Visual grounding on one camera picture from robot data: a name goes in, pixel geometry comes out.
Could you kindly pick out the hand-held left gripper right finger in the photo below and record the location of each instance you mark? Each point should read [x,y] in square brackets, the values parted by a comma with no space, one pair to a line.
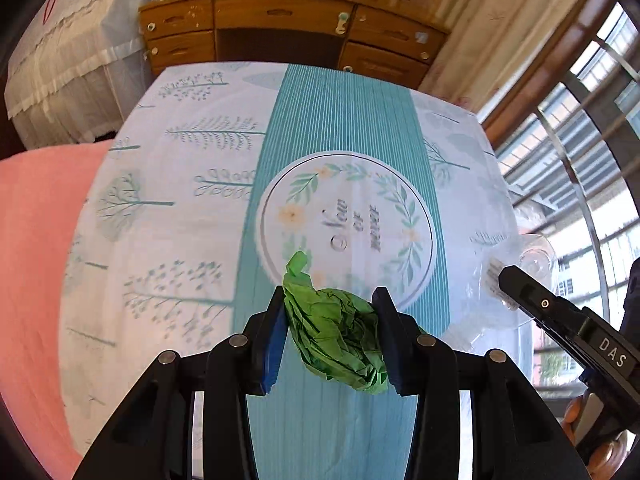
[395,360]

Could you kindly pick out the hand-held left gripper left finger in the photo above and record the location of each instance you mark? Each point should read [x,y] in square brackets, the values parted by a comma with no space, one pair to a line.
[272,355]

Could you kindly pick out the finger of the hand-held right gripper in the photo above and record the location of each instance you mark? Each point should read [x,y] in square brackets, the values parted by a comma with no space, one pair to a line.
[535,297]

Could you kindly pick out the clear plastic bottle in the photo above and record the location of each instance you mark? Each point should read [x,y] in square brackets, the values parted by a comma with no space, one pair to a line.
[535,255]

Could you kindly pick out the green paper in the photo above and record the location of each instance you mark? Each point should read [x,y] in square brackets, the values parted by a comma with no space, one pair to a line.
[335,330]

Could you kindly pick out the person's right hand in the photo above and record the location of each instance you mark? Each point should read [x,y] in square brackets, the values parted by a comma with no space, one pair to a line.
[607,460]

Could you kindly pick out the metal window grille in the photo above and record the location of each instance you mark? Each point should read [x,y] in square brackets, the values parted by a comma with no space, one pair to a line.
[620,125]

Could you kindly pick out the pink bed sheet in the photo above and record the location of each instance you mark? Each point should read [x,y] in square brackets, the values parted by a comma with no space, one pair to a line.
[35,260]

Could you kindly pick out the beige curtain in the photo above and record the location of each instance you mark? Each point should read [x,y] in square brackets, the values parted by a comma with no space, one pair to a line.
[500,25]

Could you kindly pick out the white hanging drawer ornament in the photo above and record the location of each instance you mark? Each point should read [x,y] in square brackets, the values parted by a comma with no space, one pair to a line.
[342,22]

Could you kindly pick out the wooden desk with drawers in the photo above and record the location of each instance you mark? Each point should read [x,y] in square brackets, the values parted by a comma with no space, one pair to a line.
[280,10]

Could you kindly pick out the white lace-covered furniture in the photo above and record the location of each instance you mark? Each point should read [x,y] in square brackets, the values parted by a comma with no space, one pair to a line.
[85,50]

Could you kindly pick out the brown wooden window frame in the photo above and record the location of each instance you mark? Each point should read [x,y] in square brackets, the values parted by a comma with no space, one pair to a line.
[535,62]

